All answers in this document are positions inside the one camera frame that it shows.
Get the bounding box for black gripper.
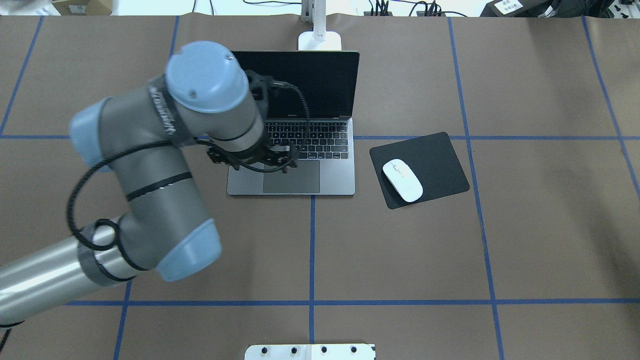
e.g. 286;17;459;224
206;140;298;174

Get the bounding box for grey laptop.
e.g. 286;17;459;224
226;51;361;196

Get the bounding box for white computer mouse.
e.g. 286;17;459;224
382;158;424;203

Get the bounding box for black mouse pad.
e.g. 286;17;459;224
369;131;471;210

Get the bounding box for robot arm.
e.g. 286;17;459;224
1;41;298;330

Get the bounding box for white desk lamp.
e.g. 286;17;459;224
297;0;343;51

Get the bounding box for cardboard box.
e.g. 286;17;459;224
51;0;114;16

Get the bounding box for black box with label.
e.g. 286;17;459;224
480;0;553;18

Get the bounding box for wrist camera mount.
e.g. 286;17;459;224
244;70;280;120

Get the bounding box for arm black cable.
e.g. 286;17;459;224
66;80;311;251

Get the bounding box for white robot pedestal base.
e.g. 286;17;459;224
244;342;377;360

